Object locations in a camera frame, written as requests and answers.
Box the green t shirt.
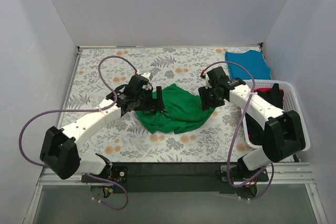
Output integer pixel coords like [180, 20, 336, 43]
[136, 84, 215, 134]

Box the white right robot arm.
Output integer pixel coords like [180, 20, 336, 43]
[198, 67, 306, 181]

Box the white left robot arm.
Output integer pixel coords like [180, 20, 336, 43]
[40, 73, 164, 182]

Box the red t shirt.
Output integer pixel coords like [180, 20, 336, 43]
[254, 87, 284, 103]

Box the folded blue t shirt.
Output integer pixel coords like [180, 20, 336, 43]
[225, 50, 271, 80]

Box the black t shirt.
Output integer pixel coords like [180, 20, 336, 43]
[245, 83, 284, 145]

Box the white plastic laundry basket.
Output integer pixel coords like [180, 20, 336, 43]
[242, 79, 311, 151]

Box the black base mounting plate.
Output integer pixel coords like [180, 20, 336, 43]
[81, 163, 269, 195]

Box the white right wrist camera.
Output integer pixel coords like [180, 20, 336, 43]
[204, 73, 212, 88]

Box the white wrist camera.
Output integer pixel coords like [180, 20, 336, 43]
[204, 73, 212, 88]
[140, 72, 153, 90]

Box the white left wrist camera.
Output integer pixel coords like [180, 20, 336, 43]
[140, 72, 153, 90]

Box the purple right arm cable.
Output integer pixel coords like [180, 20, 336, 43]
[201, 61, 275, 201]

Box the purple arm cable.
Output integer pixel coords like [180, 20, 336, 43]
[18, 56, 140, 211]
[201, 61, 275, 201]

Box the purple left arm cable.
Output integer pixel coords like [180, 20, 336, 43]
[18, 56, 140, 211]

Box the aluminium frame rail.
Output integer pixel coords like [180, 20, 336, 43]
[38, 163, 315, 186]

